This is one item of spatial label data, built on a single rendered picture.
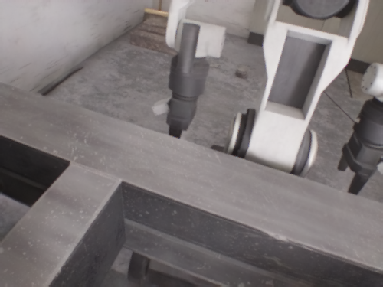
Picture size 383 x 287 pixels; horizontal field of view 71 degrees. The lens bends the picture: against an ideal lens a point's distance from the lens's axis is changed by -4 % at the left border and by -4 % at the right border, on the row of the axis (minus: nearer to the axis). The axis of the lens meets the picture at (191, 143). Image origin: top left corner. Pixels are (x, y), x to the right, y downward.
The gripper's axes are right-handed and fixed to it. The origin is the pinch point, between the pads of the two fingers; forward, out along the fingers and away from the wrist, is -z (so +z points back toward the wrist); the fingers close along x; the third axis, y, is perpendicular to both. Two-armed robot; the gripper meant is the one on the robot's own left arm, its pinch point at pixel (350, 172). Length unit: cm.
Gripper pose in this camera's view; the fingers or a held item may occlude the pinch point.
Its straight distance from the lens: 78.6
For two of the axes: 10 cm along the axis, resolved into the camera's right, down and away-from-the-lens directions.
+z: 1.6, -8.4, -5.1
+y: 9.6, 2.5, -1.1
